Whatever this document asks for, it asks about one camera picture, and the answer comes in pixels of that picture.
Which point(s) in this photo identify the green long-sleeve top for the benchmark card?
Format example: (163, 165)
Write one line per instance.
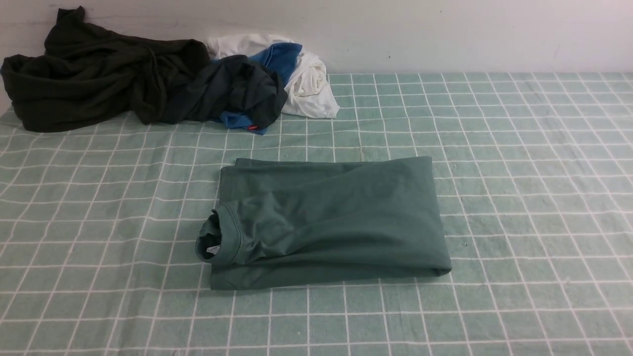
(294, 223)

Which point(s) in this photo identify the white crumpled garment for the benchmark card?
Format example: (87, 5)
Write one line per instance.
(309, 93)

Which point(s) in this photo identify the dark grey crumpled garment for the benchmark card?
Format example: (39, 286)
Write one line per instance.
(235, 84)

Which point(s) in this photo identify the blue crumpled garment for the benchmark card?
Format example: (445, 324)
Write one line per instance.
(279, 59)

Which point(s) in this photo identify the green checked tablecloth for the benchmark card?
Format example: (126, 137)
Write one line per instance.
(534, 180)

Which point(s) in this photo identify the dark olive crumpled garment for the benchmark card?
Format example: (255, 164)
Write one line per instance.
(89, 74)

